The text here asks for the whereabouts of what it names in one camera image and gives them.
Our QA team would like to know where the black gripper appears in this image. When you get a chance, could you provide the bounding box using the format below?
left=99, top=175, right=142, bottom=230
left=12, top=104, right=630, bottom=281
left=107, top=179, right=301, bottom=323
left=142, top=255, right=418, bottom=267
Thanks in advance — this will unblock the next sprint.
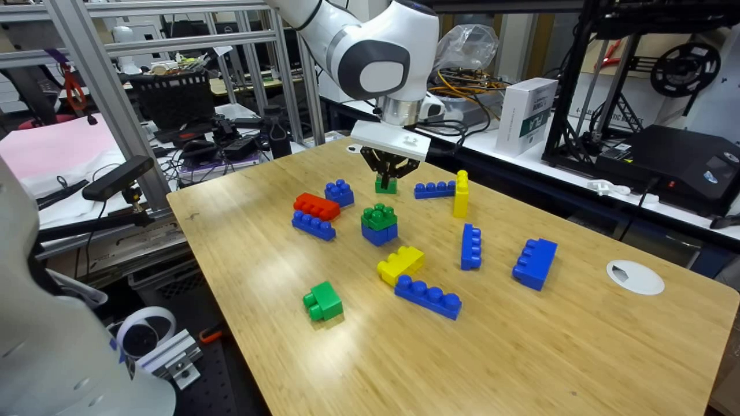
left=359, top=146, right=424, bottom=184

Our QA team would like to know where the blue square lego block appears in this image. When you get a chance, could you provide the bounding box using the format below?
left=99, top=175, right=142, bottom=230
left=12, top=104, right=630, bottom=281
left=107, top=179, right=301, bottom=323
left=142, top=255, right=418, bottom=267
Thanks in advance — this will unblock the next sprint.
left=359, top=219, right=403, bottom=249
left=325, top=178, right=359, bottom=208

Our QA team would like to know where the blue four-stud lego block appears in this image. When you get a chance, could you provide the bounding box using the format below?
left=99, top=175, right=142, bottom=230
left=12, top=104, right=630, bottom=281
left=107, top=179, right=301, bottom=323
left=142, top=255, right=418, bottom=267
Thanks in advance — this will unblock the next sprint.
left=393, top=273, right=464, bottom=323
left=412, top=178, right=459, bottom=200
left=459, top=221, right=486, bottom=273
left=290, top=211, right=341, bottom=243

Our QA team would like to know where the large yellow lego block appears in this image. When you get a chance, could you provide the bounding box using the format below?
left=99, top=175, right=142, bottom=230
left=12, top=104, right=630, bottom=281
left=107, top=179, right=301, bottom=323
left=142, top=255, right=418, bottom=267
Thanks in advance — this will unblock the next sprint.
left=452, top=167, right=473, bottom=221

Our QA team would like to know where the red lego block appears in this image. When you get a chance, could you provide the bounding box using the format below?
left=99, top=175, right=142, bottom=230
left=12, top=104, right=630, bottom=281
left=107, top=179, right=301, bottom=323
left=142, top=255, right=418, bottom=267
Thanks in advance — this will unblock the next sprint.
left=291, top=192, right=343, bottom=225

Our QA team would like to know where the yellow three-stud lego block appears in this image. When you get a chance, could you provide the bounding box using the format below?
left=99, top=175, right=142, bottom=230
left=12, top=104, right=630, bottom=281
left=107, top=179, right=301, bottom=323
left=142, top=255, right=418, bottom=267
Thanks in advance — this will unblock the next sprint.
left=375, top=243, right=429, bottom=289

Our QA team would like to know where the clear plastic bag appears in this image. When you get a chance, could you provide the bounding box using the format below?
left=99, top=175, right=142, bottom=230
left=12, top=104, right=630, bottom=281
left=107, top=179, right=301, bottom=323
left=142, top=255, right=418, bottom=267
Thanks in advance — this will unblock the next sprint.
left=434, top=20, right=505, bottom=78

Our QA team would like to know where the white cardboard box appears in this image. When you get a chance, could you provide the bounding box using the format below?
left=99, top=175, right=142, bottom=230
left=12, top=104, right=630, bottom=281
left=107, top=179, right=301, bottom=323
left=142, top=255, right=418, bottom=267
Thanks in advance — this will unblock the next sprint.
left=496, top=77, right=559, bottom=152

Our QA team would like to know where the side bench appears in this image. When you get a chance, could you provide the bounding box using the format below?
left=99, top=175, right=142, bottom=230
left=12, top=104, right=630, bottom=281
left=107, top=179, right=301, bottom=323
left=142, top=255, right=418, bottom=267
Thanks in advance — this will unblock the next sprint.
left=322, top=90, right=740, bottom=257

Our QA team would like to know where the large green lego block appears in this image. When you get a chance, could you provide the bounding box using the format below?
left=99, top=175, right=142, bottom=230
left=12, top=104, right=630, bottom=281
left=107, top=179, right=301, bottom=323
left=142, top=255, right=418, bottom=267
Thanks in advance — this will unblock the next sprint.
left=301, top=280, right=348, bottom=325

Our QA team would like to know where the large blue lego block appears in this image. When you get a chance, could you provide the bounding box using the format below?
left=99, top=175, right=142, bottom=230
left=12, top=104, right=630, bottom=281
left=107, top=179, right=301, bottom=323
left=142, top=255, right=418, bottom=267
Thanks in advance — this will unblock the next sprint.
left=511, top=235, right=559, bottom=294

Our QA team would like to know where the black mesh basket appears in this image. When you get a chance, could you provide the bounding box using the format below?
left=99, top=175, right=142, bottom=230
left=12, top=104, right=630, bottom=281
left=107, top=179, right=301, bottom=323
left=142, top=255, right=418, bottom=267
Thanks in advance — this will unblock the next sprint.
left=124, top=71, right=217, bottom=134

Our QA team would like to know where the black desktop device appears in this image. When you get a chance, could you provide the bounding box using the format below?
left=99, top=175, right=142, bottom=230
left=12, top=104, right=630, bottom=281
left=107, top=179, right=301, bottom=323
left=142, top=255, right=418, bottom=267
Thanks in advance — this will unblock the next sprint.
left=626, top=125, right=740, bottom=218

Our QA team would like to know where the white tape roll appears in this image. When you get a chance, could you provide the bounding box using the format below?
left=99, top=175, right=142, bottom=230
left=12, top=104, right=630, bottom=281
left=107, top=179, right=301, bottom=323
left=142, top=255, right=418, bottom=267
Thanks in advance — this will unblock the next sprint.
left=111, top=304, right=180, bottom=366

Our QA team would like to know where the black filament spool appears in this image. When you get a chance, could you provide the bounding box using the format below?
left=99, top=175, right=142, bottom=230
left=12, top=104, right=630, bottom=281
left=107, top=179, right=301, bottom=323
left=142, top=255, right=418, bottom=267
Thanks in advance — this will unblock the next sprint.
left=651, top=42, right=725, bottom=99

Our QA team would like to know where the pink sheet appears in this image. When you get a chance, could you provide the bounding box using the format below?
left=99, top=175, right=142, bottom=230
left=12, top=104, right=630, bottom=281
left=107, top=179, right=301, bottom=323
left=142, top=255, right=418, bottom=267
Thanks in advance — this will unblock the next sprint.
left=0, top=114, right=130, bottom=199

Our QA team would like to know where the gray office chair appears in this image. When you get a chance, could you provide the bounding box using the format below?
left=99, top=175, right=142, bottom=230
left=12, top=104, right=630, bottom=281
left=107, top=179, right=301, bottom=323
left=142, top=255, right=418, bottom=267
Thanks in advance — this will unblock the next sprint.
left=0, top=156, right=180, bottom=416

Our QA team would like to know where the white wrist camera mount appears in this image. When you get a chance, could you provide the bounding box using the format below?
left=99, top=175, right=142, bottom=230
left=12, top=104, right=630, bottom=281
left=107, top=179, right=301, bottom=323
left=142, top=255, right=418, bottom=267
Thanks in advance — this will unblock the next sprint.
left=348, top=118, right=434, bottom=163

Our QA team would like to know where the black 3D printer frame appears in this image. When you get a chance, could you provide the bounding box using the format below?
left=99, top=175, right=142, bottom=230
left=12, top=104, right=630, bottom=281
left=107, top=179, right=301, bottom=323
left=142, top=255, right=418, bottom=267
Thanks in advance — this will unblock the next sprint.
left=541, top=0, right=740, bottom=169

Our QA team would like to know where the white table cable grommet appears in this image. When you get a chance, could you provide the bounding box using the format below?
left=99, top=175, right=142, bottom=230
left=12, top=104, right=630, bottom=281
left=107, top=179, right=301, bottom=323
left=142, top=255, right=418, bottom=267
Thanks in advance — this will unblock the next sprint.
left=603, top=259, right=666, bottom=297

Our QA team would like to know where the black stereo camera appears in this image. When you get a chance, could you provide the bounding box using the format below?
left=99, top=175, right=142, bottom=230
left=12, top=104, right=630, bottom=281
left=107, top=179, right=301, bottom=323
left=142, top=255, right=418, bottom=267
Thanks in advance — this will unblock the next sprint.
left=79, top=154, right=157, bottom=203

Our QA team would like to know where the metal bracket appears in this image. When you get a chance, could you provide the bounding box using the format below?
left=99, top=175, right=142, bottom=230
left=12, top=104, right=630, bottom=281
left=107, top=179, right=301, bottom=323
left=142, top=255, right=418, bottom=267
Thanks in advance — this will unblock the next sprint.
left=134, top=330, right=203, bottom=390

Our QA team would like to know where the aluminium extrusion frame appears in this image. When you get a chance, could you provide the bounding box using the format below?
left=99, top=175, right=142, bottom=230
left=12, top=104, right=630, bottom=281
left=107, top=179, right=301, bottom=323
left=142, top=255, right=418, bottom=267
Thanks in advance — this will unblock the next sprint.
left=0, top=0, right=327, bottom=211

